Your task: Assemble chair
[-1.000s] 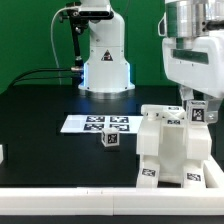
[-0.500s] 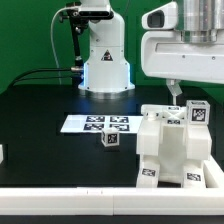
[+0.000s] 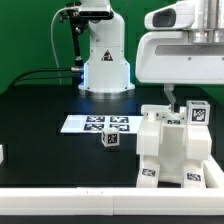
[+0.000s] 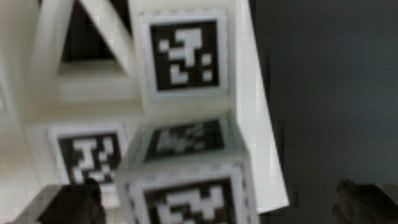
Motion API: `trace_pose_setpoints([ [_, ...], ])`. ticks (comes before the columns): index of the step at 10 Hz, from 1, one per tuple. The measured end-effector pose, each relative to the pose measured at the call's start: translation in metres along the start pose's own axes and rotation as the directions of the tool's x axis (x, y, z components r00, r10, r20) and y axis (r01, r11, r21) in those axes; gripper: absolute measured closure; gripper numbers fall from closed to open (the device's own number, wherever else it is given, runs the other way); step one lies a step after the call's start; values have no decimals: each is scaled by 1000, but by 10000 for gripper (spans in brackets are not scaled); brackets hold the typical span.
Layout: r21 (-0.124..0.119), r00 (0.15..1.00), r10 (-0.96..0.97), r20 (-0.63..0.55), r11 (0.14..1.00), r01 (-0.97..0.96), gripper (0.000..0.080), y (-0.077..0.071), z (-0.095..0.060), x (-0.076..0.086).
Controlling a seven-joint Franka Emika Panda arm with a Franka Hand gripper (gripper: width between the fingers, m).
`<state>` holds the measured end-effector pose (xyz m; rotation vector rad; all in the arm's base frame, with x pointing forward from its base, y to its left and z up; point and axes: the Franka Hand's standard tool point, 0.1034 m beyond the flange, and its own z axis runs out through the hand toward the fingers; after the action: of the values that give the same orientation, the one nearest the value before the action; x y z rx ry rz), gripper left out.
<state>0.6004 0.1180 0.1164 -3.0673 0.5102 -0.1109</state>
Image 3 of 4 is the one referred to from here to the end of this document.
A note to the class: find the white L-shaped wall fence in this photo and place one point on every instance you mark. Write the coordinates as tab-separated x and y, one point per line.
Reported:
119	201

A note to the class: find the white marker base sheet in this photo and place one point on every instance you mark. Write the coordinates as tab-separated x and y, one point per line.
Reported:
95	123

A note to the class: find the white chair seat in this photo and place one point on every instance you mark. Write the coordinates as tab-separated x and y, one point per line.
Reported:
172	155

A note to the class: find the black camera on stand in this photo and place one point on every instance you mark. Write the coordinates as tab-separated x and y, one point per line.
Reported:
85	11

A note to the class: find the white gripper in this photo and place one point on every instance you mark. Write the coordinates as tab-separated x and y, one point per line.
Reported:
184	44

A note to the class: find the white block left edge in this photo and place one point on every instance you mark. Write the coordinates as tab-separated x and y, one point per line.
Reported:
1	154

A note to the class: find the white chair back frame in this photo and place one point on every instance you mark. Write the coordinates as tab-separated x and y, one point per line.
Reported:
196	138

